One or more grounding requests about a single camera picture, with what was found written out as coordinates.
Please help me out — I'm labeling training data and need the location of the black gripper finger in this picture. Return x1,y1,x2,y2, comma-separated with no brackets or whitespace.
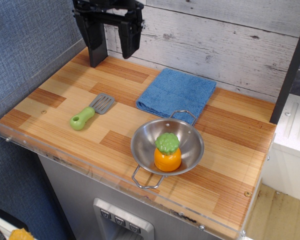
118,21,143,59
73,11,108,54

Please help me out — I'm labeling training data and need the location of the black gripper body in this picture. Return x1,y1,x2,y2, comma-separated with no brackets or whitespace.
72,0,144,29

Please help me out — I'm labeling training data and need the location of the orange toy carrot green top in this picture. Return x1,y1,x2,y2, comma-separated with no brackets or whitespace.
154,132,182,172

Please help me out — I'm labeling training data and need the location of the blue folded towel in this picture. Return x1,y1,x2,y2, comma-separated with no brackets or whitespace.
136,68,217,124

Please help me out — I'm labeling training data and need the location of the clear acrylic table guard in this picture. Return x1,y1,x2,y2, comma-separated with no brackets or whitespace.
0,49,275,240

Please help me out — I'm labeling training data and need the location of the grey toy fridge cabinet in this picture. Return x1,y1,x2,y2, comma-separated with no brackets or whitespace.
39,155,218,240

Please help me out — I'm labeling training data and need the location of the silver dispenser button panel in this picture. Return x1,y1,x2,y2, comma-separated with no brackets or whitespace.
93,197,155,240

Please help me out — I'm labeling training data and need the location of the white side cabinet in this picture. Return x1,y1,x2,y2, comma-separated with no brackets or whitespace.
261,94,300,200

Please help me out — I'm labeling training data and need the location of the yellow object bottom left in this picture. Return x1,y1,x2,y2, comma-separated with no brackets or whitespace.
8,228,35,240

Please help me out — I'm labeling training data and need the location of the green handled grey toy spatula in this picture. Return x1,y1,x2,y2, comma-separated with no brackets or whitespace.
69,93,115,131

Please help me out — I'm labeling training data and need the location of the steel bowl with wire handles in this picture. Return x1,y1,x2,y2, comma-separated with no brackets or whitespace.
130,110,205,189

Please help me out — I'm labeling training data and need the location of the dark grey right post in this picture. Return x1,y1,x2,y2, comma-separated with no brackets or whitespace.
269,36,300,125

